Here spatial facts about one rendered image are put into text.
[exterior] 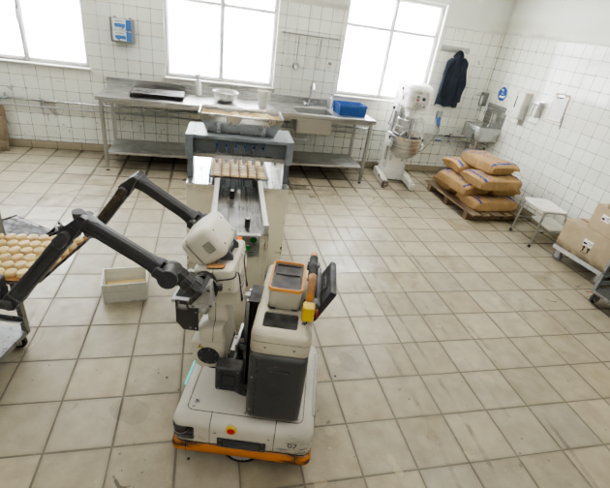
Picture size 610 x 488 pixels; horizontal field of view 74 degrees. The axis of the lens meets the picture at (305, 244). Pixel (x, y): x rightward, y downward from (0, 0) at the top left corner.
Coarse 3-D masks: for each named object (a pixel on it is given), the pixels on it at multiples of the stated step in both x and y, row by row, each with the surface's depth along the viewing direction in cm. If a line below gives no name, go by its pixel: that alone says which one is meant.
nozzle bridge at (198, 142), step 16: (192, 128) 275; (192, 144) 266; (208, 144) 276; (224, 144) 278; (240, 144) 279; (272, 144) 283; (288, 144) 276; (192, 160) 282; (256, 160) 281; (272, 160) 283; (288, 160) 281; (192, 176) 287; (288, 176) 298
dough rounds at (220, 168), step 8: (232, 160) 308; (240, 160) 311; (216, 168) 286; (224, 168) 289; (232, 168) 291; (240, 168) 293; (248, 168) 299; (256, 168) 303; (264, 168) 306; (232, 176) 281; (240, 176) 283; (248, 176) 287; (256, 176) 289; (264, 176) 291
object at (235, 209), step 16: (224, 192) 273; (240, 192) 276; (256, 192) 280; (224, 208) 250; (240, 208) 253; (256, 208) 256; (240, 224) 235; (256, 224) 238; (256, 272) 241; (240, 304) 251; (240, 320) 258
